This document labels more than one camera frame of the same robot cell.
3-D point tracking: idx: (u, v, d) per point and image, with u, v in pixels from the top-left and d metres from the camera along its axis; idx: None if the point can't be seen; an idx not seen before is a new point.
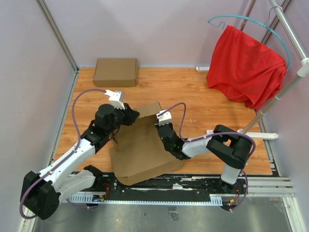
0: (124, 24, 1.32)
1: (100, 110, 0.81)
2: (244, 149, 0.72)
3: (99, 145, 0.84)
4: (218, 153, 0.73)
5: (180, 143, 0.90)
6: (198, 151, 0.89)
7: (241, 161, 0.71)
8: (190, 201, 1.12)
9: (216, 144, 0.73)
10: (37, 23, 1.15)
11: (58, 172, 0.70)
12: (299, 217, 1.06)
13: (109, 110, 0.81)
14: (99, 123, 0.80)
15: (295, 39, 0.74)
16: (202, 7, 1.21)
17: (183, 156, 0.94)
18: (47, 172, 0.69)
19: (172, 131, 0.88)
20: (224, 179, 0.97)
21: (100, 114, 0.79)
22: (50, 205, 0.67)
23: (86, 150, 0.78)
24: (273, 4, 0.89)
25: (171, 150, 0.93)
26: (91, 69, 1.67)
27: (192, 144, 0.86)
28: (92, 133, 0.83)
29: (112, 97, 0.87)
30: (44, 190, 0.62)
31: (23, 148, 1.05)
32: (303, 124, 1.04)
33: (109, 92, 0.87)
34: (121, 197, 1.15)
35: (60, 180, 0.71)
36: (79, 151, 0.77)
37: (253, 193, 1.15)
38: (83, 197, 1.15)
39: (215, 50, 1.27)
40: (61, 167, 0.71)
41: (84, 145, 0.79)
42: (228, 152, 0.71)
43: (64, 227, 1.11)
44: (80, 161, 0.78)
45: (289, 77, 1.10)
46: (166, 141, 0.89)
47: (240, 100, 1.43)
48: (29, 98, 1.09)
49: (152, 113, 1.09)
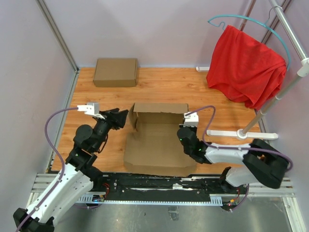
0: (124, 24, 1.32)
1: (77, 133, 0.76)
2: (281, 169, 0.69)
3: (89, 165, 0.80)
4: (256, 170, 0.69)
5: (202, 146, 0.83)
6: (224, 158, 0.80)
7: (278, 181, 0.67)
8: (190, 201, 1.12)
9: (254, 160, 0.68)
10: (36, 23, 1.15)
11: (44, 206, 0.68)
12: (298, 217, 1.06)
13: (87, 131, 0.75)
14: (80, 146, 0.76)
15: (295, 39, 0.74)
16: (202, 7, 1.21)
17: (203, 160, 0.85)
18: (33, 210, 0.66)
19: (192, 132, 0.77)
20: (227, 180, 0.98)
21: (78, 139, 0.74)
22: None
23: (72, 177, 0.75)
24: (273, 4, 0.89)
25: (190, 152, 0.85)
26: (91, 69, 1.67)
27: (219, 151, 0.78)
28: (77, 154, 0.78)
29: (86, 111, 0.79)
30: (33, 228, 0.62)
31: (24, 148, 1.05)
32: (303, 124, 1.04)
33: (82, 107, 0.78)
34: (121, 197, 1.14)
35: (49, 212, 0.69)
36: (64, 179, 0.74)
37: (253, 193, 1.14)
38: (84, 197, 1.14)
39: (215, 50, 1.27)
40: (46, 201, 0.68)
41: (68, 171, 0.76)
42: (268, 170, 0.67)
43: (64, 227, 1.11)
44: (68, 186, 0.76)
45: (289, 77, 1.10)
46: (185, 143, 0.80)
47: (240, 100, 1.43)
48: (29, 98, 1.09)
49: (177, 112, 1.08)
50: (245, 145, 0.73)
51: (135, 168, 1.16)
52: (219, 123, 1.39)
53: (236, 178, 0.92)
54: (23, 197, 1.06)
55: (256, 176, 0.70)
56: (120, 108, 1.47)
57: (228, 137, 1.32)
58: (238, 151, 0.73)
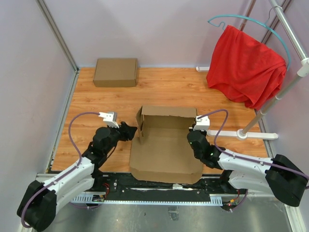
0: (124, 24, 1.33)
1: (96, 133, 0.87)
2: (301, 188, 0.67)
3: (97, 165, 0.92)
4: (276, 187, 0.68)
5: (214, 151, 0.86)
6: (238, 167, 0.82)
7: (297, 199, 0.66)
8: (190, 201, 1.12)
9: (278, 179, 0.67)
10: (37, 23, 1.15)
11: (61, 183, 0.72)
12: (298, 217, 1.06)
13: (105, 133, 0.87)
14: (96, 145, 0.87)
15: (295, 39, 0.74)
16: (202, 7, 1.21)
17: (214, 165, 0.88)
18: (51, 182, 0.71)
19: (202, 136, 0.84)
20: (231, 182, 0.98)
21: (97, 137, 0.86)
22: (48, 215, 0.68)
23: (87, 166, 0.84)
24: (273, 4, 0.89)
25: (201, 157, 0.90)
26: (91, 69, 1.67)
27: (235, 160, 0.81)
28: (92, 152, 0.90)
29: (105, 118, 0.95)
30: (47, 198, 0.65)
31: (24, 148, 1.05)
32: (303, 124, 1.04)
33: (103, 114, 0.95)
34: (121, 197, 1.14)
35: (62, 191, 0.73)
36: (81, 167, 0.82)
37: (253, 193, 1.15)
38: (84, 197, 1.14)
39: (215, 50, 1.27)
40: (63, 180, 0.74)
41: (85, 162, 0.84)
42: (288, 189, 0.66)
43: (64, 227, 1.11)
44: (80, 175, 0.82)
45: (289, 77, 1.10)
46: (196, 146, 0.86)
47: (240, 100, 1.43)
48: (29, 98, 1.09)
49: (186, 115, 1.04)
50: (267, 161, 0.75)
51: (140, 174, 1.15)
52: (219, 123, 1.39)
53: (242, 182, 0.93)
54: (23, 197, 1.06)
55: (274, 192, 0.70)
56: (120, 108, 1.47)
57: (228, 136, 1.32)
58: (259, 165, 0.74)
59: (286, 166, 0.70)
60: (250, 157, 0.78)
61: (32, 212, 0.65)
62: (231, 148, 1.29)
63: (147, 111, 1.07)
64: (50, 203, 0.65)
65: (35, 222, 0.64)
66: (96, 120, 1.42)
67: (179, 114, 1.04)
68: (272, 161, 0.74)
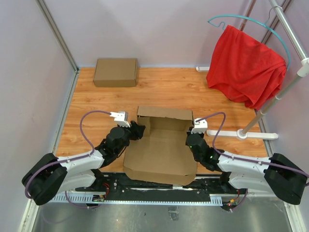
0: (124, 24, 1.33)
1: (112, 132, 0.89)
2: (301, 185, 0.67)
3: (105, 163, 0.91)
4: (277, 187, 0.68)
5: (214, 153, 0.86)
6: (238, 169, 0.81)
7: (298, 196, 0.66)
8: (190, 201, 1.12)
9: (277, 178, 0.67)
10: (37, 24, 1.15)
11: (72, 165, 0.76)
12: (298, 217, 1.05)
13: (120, 133, 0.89)
14: (109, 144, 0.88)
15: (295, 39, 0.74)
16: (202, 7, 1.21)
17: (214, 167, 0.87)
18: (64, 160, 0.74)
19: (202, 139, 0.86)
20: (231, 183, 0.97)
21: (111, 136, 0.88)
22: (51, 191, 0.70)
23: (97, 159, 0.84)
24: (273, 4, 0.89)
25: (200, 161, 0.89)
26: (91, 69, 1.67)
27: (234, 162, 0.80)
28: (105, 149, 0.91)
29: (117, 117, 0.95)
30: (58, 172, 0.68)
31: (24, 148, 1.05)
32: (303, 124, 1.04)
33: (114, 113, 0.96)
34: (121, 197, 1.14)
35: (70, 171, 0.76)
36: (92, 157, 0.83)
37: (253, 193, 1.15)
38: (83, 197, 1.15)
39: (215, 50, 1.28)
40: (76, 161, 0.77)
41: (97, 153, 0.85)
42: (288, 187, 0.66)
43: (64, 227, 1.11)
44: (91, 165, 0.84)
45: (289, 78, 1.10)
46: (195, 149, 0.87)
47: (240, 100, 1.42)
48: (29, 97, 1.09)
49: (181, 117, 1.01)
50: (265, 160, 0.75)
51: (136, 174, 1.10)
52: (220, 123, 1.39)
53: (244, 183, 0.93)
54: (23, 197, 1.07)
55: (275, 191, 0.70)
56: (120, 108, 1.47)
57: (228, 136, 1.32)
58: (258, 164, 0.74)
59: (285, 165, 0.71)
60: (246, 157, 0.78)
61: (38, 182, 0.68)
62: (231, 148, 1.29)
63: (143, 111, 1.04)
64: (58, 180, 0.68)
65: (37, 194, 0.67)
66: (96, 120, 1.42)
67: (175, 116, 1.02)
68: (270, 160, 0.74)
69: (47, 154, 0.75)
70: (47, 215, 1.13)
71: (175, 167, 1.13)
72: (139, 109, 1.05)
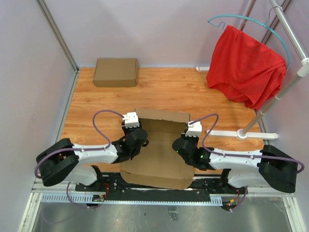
0: (124, 24, 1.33)
1: (135, 130, 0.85)
2: (293, 173, 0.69)
3: (119, 160, 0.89)
4: (272, 179, 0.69)
5: (203, 152, 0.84)
6: (231, 165, 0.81)
7: (292, 184, 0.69)
8: (190, 201, 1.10)
9: (271, 170, 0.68)
10: (37, 24, 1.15)
11: (86, 154, 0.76)
12: (298, 217, 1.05)
13: (144, 135, 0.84)
14: (129, 141, 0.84)
15: (295, 39, 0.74)
16: (202, 7, 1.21)
17: (206, 166, 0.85)
18: (79, 148, 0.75)
19: (186, 141, 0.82)
20: (231, 183, 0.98)
21: (134, 135, 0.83)
22: (59, 176, 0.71)
23: (111, 154, 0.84)
24: (273, 4, 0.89)
25: (192, 162, 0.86)
26: (91, 69, 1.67)
27: (227, 158, 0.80)
28: (121, 146, 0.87)
29: (131, 119, 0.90)
30: (69, 160, 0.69)
31: (23, 148, 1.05)
32: (303, 124, 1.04)
33: (127, 115, 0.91)
34: (121, 197, 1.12)
35: (81, 161, 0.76)
36: (106, 152, 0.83)
37: (253, 193, 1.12)
38: (84, 197, 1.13)
39: (215, 50, 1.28)
40: (90, 152, 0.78)
41: (112, 148, 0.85)
42: (283, 178, 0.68)
43: (64, 227, 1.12)
44: (103, 158, 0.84)
45: (289, 77, 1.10)
46: (183, 153, 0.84)
47: (240, 100, 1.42)
48: (29, 98, 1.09)
49: (180, 119, 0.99)
50: (257, 153, 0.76)
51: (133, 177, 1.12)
52: (220, 123, 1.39)
53: (243, 181, 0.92)
54: (23, 197, 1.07)
55: (271, 183, 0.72)
56: (120, 108, 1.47)
57: (228, 136, 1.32)
58: (250, 159, 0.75)
59: (275, 155, 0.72)
60: (239, 153, 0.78)
61: (49, 166, 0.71)
62: (231, 148, 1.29)
63: (142, 113, 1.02)
64: (68, 167, 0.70)
65: (46, 176, 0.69)
66: (96, 120, 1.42)
67: (173, 118, 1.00)
68: (262, 153, 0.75)
69: (63, 139, 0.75)
70: (47, 215, 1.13)
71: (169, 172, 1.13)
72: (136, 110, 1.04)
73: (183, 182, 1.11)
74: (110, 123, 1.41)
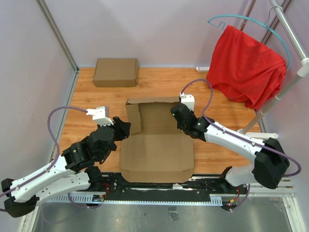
0: (124, 24, 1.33)
1: (97, 131, 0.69)
2: (281, 172, 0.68)
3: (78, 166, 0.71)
4: (262, 169, 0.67)
5: (201, 120, 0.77)
6: (225, 144, 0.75)
7: (276, 182, 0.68)
8: (190, 201, 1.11)
9: (266, 162, 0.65)
10: (37, 23, 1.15)
11: (25, 189, 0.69)
12: (299, 217, 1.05)
13: (107, 136, 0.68)
14: (90, 143, 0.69)
15: (295, 39, 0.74)
16: (202, 7, 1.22)
17: (198, 135, 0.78)
18: (13, 188, 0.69)
19: (183, 105, 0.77)
20: (228, 179, 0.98)
21: (94, 136, 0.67)
22: (21, 209, 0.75)
23: (59, 172, 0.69)
24: (273, 4, 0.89)
25: (184, 128, 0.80)
26: (91, 69, 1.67)
27: (224, 136, 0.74)
28: (76, 150, 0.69)
29: (95, 115, 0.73)
30: (9, 203, 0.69)
31: (23, 148, 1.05)
32: (303, 123, 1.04)
33: (91, 110, 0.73)
34: (121, 197, 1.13)
35: (30, 194, 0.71)
36: (52, 172, 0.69)
37: (253, 193, 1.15)
38: (83, 197, 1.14)
39: (215, 50, 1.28)
40: (28, 185, 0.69)
41: (58, 165, 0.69)
42: (272, 174, 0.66)
43: (64, 227, 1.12)
44: (57, 177, 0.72)
45: (289, 77, 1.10)
46: (178, 117, 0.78)
47: (240, 100, 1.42)
48: (29, 98, 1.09)
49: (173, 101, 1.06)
50: (259, 141, 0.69)
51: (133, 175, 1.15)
52: (220, 123, 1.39)
53: (237, 177, 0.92)
54: None
55: (257, 173, 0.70)
56: (120, 108, 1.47)
57: None
58: (250, 145, 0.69)
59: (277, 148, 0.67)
60: (241, 136, 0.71)
61: None
62: None
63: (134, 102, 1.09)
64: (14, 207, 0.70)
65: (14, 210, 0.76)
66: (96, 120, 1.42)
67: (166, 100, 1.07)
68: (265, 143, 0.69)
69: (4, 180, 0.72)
70: (47, 215, 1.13)
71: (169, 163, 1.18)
72: (128, 105, 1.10)
73: (183, 174, 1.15)
74: None
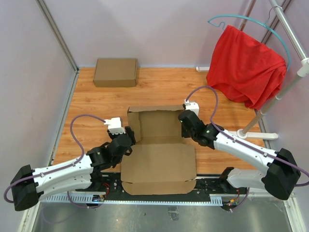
0: (124, 24, 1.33)
1: (119, 137, 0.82)
2: (292, 183, 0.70)
3: (99, 167, 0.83)
4: (275, 182, 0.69)
5: (210, 127, 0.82)
6: (231, 151, 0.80)
7: (287, 193, 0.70)
8: (190, 201, 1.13)
9: (279, 174, 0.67)
10: (37, 23, 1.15)
11: (48, 178, 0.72)
12: (299, 217, 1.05)
13: (127, 142, 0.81)
14: (111, 148, 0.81)
15: (296, 39, 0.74)
16: (202, 7, 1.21)
17: (207, 142, 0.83)
18: (38, 174, 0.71)
19: (191, 112, 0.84)
20: (230, 179, 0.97)
21: (116, 141, 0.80)
22: (28, 201, 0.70)
23: (84, 168, 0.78)
24: (273, 4, 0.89)
25: (193, 136, 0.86)
26: (91, 69, 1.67)
27: (234, 145, 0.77)
28: (99, 153, 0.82)
29: (111, 124, 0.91)
30: (27, 189, 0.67)
31: (23, 147, 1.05)
32: (303, 123, 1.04)
33: (108, 121, 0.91)
34: (121, 197, 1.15)
35: (47, 185, 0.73)
36: (77, 166, 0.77)
37: (253, 193, 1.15)
38: (83, 197, 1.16)
39: (215, 50, 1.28)
40: (52, 175, 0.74)
41: (84, 162, 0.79)
42: (285, 185, 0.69)
43: (64, 227, 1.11)
44: (76, 173, 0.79)
45: (289, 77, 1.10)
46: (187, 124, 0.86)
47: (240, 100, 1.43)
48: (29, 98, 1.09)
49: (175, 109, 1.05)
50: (271, 152, 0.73)
51: (134, 187, 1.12)
52: (220, 122, 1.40)
53: (239, 180, 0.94)
54: None
55: (269, 185, 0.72)
56: (120, 108, 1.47)
57: None
58: (261, 155, 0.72)
59: (288, 160, 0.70)
60: (253, 146, 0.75)
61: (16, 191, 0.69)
62: None
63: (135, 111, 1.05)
64: (28, 196, 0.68)
65: (16, 202, 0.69)
66: (96, 120, 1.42)
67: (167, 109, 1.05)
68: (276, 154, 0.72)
69: (22, 167, 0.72)
70: (47, 215, 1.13)
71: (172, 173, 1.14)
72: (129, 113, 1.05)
73: (186, 185, 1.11)
74: None
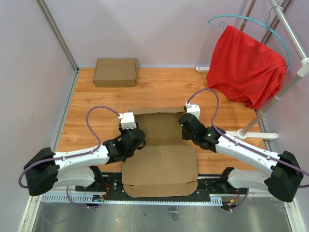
0: (124, 24, 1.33)
1: (133, 131, 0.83)
2: (296, 185, 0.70)
3: (112, 160, 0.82)
4: (279, 184, 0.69)
5: (211, 130, 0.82)
6: (234, 154, 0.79)
7: (291, 195, 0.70)
8: (190, 201, 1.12)
9: (283, 177, 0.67)
10: (37, 23, 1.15)
11: (67, 162, 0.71)
12: (299, 217, 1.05)
13: (141, 136, 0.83)
14: (125, 140, 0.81)
15: (296, 39, 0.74)
16: (202, 7, 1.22)
17: (209, 146, 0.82)
18: (60, 157, 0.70)
19: (191, 116, 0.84)
20: (231, 181, 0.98)
21: (131, 134, 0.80)
22: (44, 185, 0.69)
23: (101, 157, 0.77)
24: (273, 4, 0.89)
25: (194, 139, 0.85)
26: (91, 69, 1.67)
27: (237, 148, 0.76)
28: (115, 144, 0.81)
29: (124, 119, 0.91)
30: (48, 171, 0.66)
31: (23, 147, 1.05)
32: (303, 123, 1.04)
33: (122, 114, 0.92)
34: (121, 197, 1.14)
35: (65, 169, 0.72)
36: (95, 154, 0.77)
37: (253, 193, 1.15)
38: (83, 197, 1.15)
39: (215, 50, 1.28)
40: (73, 159, 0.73)
41: (102, 150, 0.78)
42: (289, 188, 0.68)
43: (64, 227, 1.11)
44: (91, 162, 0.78)
45: (289, 77, 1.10)
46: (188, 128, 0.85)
47: (240, 100, 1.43)
48: (29, 98, 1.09)
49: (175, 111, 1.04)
50: (273, 155, 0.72)
51: (135, 189, 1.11)
52: (220, 123, 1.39)
53: (240, 181, 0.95)
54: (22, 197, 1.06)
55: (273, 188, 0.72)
56: (120, 108, 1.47)
57: None
58: (265, 159, 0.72)
59: (291, 163, 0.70)
60: (255, 148, 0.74)
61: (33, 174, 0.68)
62: None
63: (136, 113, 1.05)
64: (48, 179, 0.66)
65: (32, 185, 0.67)
66: (96, 120, 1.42)
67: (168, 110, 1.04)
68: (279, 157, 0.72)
69: (43, 150, 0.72)
70: (47, 215, 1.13)
71: (173, 175, 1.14)
72: None
73: (188, 187, 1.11)
74: (110, 122, 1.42)
